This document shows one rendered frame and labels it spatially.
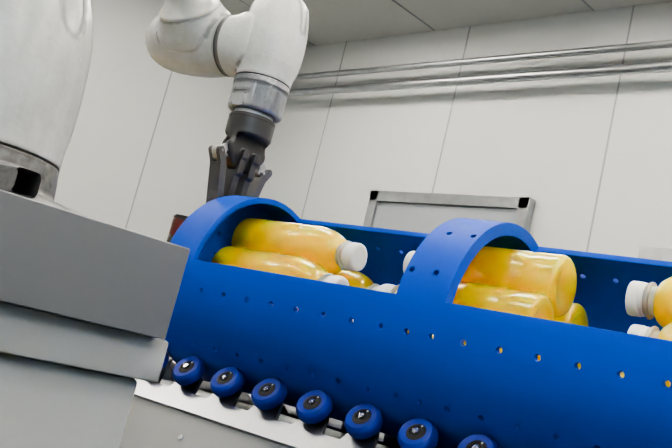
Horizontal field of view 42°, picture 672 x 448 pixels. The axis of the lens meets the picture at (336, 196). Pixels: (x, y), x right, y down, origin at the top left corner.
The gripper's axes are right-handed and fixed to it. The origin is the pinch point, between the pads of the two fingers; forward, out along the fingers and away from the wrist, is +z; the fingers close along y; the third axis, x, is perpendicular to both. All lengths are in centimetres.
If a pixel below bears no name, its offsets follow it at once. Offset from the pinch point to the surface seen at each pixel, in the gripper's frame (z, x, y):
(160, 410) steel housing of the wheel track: 25.7, 8.0, 10.0
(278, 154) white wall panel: -133, -364, -387
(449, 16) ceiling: -224, -213, -353
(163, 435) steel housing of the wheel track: 28.5, 10.8, 10.9
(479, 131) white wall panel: -149, -180, -365
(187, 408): 24.4, 13.0, 10.1
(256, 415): 22.7, 23.8, 8.8
